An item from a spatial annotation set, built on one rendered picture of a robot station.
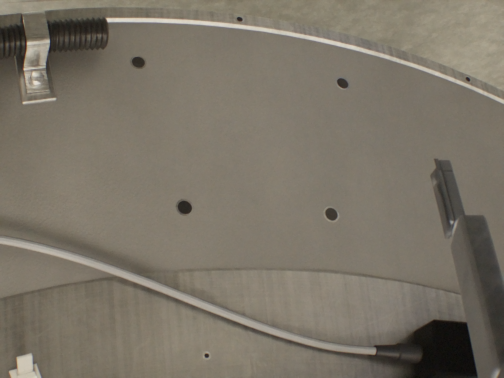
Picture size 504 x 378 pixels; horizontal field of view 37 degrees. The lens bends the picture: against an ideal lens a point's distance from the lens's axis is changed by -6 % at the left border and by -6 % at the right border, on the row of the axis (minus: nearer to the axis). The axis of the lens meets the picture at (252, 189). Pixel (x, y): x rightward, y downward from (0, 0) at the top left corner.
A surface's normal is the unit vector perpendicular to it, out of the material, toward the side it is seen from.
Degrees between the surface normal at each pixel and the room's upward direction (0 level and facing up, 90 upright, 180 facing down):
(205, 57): 90
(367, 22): 0
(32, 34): 90
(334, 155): 90
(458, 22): 0
